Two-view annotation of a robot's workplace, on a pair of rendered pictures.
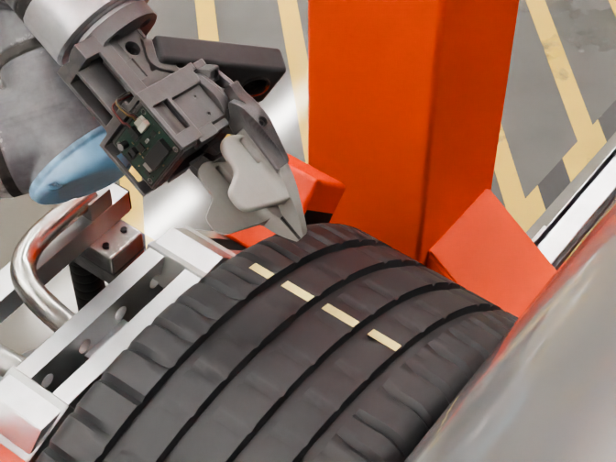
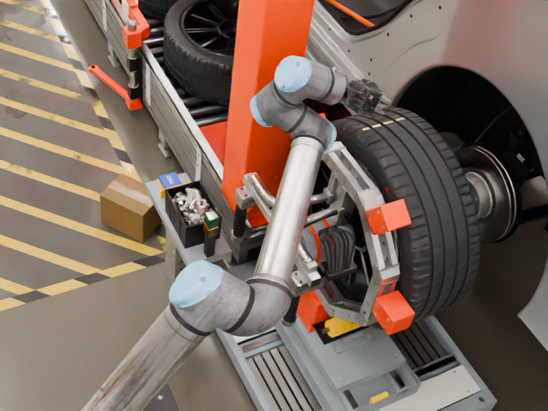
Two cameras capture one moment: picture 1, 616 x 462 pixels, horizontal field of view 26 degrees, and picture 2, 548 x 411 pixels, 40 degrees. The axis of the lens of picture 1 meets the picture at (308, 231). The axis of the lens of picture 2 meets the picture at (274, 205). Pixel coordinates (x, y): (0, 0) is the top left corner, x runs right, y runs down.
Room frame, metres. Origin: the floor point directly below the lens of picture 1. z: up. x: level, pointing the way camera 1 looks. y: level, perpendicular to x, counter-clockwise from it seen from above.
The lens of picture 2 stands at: (0.38, 1.68, 2.54)
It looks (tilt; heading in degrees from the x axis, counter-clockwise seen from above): 47 degrees down; 289
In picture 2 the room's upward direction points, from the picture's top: 10 degrees clockwise
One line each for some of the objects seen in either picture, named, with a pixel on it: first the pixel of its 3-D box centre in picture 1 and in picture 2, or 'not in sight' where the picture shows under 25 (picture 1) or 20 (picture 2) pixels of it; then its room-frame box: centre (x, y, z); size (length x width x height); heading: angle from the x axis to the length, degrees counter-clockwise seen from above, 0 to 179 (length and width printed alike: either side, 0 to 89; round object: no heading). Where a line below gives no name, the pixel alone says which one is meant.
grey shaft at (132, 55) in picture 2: not in sight; (133, 66); (2.03, -0.80, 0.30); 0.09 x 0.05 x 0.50; 143
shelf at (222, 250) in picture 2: not in sight; (187, 218); (1.27, 0.02, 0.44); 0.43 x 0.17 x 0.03; 143
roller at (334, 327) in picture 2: not in sight; (360, 317); (0.53, 0.16, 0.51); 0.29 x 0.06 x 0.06; 53
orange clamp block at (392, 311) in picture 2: not in sight; (392, 312); (0.43, 0.35, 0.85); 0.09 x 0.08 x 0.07; 143
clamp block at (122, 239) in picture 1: (98, 240); (251, 195); (0.94, 0.23, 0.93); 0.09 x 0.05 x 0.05; 53
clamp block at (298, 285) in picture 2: not in sight; (306, 280); (0.67, 0.43, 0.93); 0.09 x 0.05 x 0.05; 53
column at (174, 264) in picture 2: not in sight; (182, 251); (1.29, 0.00, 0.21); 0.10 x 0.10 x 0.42; 53
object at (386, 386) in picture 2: not in sight; (343, 350); (0.56, 0.05, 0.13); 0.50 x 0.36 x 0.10; 143
